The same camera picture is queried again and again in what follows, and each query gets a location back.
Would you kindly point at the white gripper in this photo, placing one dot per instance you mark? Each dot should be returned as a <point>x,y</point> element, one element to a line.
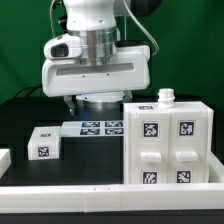
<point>127,69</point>

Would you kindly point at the white cube block with tag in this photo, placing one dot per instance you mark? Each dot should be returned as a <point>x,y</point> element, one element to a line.
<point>44,143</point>

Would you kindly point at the white cabinet body box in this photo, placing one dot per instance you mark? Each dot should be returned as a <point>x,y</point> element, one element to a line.
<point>165,104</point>

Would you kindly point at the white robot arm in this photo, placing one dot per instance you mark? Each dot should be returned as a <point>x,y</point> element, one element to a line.
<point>90,62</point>

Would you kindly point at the white left fence piece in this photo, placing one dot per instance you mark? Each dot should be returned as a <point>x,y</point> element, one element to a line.
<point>5,161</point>

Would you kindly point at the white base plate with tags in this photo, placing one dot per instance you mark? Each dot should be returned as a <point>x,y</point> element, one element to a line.
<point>92,128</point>

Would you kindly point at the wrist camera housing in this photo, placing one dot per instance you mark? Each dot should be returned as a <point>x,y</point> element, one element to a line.
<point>64,46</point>

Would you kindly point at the white front fence rail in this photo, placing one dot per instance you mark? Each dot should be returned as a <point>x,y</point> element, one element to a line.
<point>109,198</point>

